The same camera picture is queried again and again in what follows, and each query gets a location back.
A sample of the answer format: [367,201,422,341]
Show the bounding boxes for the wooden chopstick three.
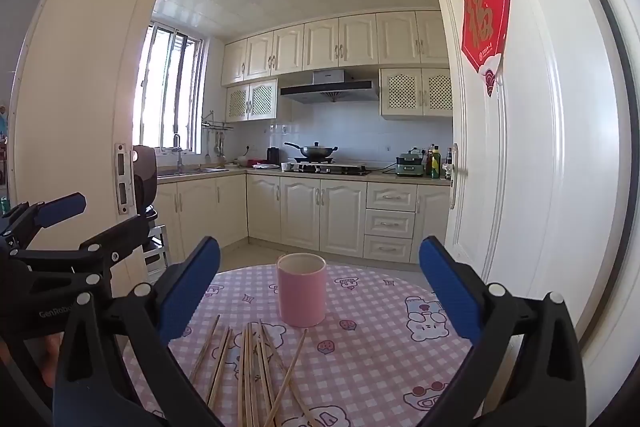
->
[236,325,246,427]

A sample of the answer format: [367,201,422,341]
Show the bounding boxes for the wooden chopstick four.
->
[243,323,255,427]

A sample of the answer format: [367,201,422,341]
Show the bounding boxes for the wooden chopstick six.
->
[259,322,277,409]

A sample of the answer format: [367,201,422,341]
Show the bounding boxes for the wooden chopstick five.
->
[254,327,269,426]

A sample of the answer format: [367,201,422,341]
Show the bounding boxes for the wooden chopstick eight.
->
[259,323,319,426]

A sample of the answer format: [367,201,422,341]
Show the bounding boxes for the wooden chopstick seven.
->
[264,329,308,427]

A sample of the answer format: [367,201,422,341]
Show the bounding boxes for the kitchen window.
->
[132,22,205,154]

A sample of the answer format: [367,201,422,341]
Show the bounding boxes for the white kitchen door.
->
[426,0,637,423]

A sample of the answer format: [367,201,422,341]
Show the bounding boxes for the person's left hand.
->
[1,333,64,390]

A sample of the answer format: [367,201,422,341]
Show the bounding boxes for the metal storage rack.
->
[142,225,170,283]

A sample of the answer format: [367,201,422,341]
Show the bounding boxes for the brown rice cooker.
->
[132,145,157,215]

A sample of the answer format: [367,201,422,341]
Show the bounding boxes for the door strike plate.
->
[114,143,136,216]

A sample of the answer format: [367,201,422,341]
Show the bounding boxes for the sink faucet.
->
[171,133,183,173]

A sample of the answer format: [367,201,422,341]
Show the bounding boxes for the pink checkered tablecloth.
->
[121,263,474,427]

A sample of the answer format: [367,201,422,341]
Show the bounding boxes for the black kettle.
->
[267,147,281,165]

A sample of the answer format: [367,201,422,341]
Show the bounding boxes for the pink cylindrical cup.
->
[277,253,328,329]

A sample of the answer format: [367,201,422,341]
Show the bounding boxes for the black wok with lid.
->
[285,142,338,161]

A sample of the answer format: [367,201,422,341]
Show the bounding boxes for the lower base cabinets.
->
[154,169,450,265]

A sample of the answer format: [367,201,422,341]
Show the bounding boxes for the dark sauce bottle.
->
[442,147,452,180]

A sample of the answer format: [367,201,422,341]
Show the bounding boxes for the gas stove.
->
[281,159,371,176]

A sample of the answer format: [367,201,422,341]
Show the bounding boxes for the green bottle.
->
[431,145,442,179]

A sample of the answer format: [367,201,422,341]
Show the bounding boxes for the green electric cooker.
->
[395,150,424,176]

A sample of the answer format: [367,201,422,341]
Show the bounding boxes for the black range hood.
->
[280,69,380,104]

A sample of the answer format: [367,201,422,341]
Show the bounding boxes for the red fu door decoration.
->
[461,0,511,96]

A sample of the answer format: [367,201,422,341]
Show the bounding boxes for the wall utensil rack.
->
[202,110,232,165]

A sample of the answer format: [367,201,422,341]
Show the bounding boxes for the door handle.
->
[449,143,466,210]

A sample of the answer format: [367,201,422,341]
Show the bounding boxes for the upper wall cabinets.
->
[220,10,452,121]

